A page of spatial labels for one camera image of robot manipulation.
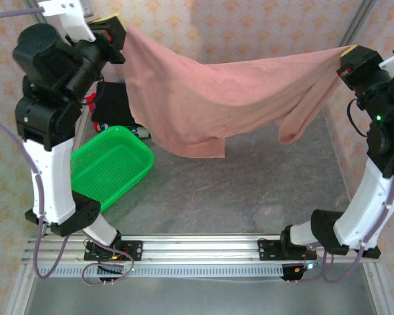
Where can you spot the pink t-shirt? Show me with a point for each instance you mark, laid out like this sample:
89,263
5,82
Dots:
200,98

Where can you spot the red t-shirt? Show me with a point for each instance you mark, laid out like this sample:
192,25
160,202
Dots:
91,98

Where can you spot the black t-shirt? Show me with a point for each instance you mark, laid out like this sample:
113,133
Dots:
115,101

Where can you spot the green plastic basket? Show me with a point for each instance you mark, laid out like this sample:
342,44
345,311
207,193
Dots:
111,164

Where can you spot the black base electronics module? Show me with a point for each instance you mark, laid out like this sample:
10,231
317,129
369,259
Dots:
295,274

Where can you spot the grey metal shelf panel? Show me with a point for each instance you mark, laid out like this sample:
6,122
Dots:
200,298

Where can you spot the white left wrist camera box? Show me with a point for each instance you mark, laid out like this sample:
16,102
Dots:
72,19

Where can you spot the aluminium front frame leg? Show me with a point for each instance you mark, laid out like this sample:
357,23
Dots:
18,292
381,292

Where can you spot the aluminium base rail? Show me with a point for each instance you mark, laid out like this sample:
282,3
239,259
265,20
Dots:
200,249

